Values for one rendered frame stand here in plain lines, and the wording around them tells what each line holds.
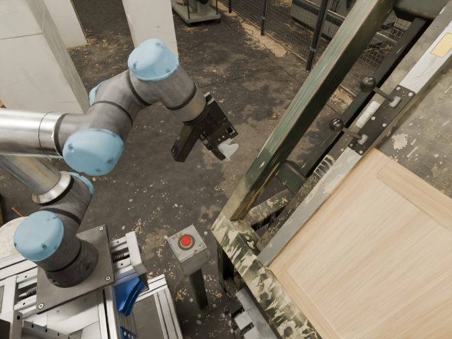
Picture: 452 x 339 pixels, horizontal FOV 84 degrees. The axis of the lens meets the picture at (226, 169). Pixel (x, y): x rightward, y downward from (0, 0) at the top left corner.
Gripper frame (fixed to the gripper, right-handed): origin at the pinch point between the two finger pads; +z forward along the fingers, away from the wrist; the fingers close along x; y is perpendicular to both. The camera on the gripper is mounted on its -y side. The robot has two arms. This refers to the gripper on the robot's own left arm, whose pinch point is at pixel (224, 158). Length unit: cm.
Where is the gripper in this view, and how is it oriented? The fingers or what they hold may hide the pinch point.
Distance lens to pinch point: 70.2
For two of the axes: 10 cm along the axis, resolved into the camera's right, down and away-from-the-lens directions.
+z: 4.3, 4.4, 7.9
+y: 8.1, -5.7, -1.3
